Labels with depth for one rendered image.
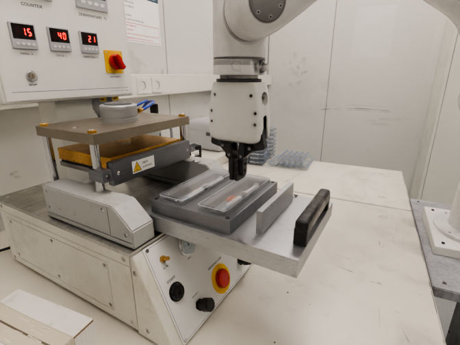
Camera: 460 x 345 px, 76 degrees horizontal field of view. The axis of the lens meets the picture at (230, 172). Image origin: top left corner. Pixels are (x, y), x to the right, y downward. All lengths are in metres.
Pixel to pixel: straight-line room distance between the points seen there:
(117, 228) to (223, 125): 0.25
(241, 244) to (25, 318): 0.37
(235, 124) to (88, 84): 0.44
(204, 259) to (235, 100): 0.33
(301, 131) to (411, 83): 1.00
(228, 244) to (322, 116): 2.64
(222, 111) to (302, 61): 2.58
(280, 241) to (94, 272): 0.36
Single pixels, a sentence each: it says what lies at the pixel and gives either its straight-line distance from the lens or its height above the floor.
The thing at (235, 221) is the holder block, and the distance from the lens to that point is 0.47.
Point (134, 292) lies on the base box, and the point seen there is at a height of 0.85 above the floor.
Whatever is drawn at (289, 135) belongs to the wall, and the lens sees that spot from 3.12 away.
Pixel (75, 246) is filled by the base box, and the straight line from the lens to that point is 0.66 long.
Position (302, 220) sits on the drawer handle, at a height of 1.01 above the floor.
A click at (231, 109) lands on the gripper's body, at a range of 0.49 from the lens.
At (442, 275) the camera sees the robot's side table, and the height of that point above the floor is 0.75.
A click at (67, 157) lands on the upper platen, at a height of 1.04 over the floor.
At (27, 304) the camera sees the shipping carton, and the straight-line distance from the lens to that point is 0.64.
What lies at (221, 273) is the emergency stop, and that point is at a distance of 0.66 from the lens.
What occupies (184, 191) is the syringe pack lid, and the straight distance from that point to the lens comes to 0.55.
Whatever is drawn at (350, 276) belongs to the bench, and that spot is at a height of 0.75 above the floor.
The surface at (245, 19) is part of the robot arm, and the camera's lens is 0.41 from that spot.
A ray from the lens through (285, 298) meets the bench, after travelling 0.70.
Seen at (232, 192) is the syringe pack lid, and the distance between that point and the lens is 0.53.
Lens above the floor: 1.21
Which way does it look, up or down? 18 degrees down
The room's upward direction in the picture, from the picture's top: straight up
